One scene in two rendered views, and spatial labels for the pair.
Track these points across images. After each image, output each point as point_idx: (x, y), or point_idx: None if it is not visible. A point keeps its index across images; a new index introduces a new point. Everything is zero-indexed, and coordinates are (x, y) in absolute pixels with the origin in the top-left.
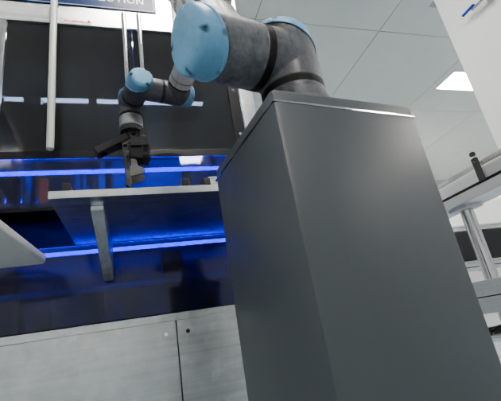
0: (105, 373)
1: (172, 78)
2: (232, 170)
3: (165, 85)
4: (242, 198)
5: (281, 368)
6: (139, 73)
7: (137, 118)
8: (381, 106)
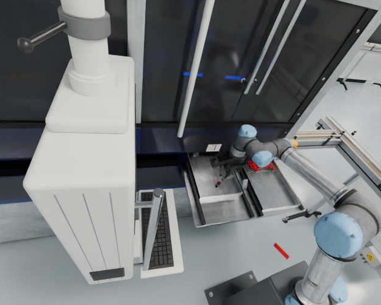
0: (181, 197)
1: (283, 160)
2: (275, 296)
3: (276, 155)
4: (272, 303)
5: None
6: (266, 162)
7: (244, 154)
8: None
